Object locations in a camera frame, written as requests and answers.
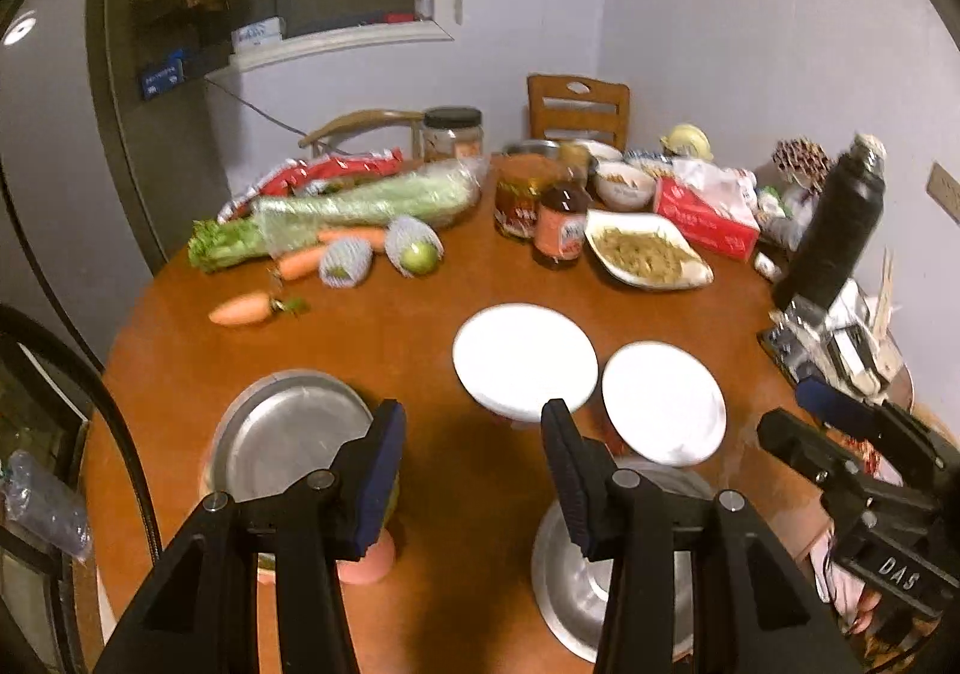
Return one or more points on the red instant noodle bowl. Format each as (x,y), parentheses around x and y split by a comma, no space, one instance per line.
(525,355)
(664,400)

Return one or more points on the red snack packet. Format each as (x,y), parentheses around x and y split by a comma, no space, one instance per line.
(330,167)

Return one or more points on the celery in plastic wrap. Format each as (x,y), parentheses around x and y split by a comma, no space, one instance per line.
(352,205)

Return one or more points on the white ceramic bowl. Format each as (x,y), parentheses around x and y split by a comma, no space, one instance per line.
(624,186)

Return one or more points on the grey refrigerator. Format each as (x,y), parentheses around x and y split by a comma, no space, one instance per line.
(60,156)

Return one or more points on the yellow shell-shaped plate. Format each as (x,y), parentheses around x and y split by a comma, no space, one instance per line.
(393,494)

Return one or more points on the black thermos flask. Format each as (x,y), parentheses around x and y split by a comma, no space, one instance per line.
(832,231)

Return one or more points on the dried lotus pod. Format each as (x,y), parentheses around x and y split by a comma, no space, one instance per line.
(802,160)

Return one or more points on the red tissue box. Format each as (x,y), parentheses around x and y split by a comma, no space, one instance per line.
(705,220)

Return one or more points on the clear jar with black lid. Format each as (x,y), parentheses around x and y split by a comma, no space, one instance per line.
(451,135)

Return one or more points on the white dish of pickled vegetables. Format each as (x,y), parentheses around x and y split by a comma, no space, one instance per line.
(645,254)

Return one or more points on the carrot with green top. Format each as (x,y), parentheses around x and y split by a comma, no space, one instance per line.
(240,310)

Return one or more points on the small white bottle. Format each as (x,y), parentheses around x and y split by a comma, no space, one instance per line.
(769,267)

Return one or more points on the small jar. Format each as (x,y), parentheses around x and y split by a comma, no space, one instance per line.
(424,6)

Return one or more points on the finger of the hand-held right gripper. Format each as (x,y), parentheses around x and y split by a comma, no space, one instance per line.
(802,441)
(832,400)

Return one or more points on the brown sauce bottle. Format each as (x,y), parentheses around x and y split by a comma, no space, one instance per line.
(561,224)

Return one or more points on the chili sauce jar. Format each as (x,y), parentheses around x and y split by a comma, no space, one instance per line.
(517,197)

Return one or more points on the wooden chopsticks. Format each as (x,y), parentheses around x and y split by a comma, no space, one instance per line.
(885,291)

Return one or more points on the round steel pan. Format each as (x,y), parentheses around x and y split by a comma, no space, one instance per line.
(285,434)

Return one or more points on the pale yellow round fruit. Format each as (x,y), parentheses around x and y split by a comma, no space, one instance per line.
(686,141)

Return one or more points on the clear plastic bottle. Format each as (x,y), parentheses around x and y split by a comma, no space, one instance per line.
(45,501)

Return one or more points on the wall outlet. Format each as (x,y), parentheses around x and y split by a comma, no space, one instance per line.
(945,190)

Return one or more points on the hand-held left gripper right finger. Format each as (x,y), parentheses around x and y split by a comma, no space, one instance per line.
(574,486)

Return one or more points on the white box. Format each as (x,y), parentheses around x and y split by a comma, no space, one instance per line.
(257,33)

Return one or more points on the steel bowl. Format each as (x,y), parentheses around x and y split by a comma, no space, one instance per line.
(570,591)

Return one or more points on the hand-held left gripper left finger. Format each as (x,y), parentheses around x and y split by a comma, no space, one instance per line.
(379,486)

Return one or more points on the green fruit in foam net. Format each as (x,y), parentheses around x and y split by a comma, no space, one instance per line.
(345,263)
(416,250)

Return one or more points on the curved wooden chair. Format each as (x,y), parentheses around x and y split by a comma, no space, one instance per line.
(360,122)

